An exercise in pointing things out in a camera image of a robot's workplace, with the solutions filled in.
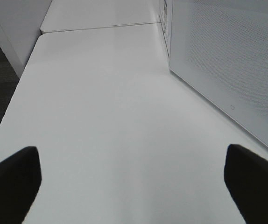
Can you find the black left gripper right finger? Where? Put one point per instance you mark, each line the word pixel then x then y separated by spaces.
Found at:
pixel 246 178

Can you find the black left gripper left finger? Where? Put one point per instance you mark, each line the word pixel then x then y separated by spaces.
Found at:
pixel 20 180

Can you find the white microwave door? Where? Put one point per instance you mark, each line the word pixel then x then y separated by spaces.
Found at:
pixel 220 48

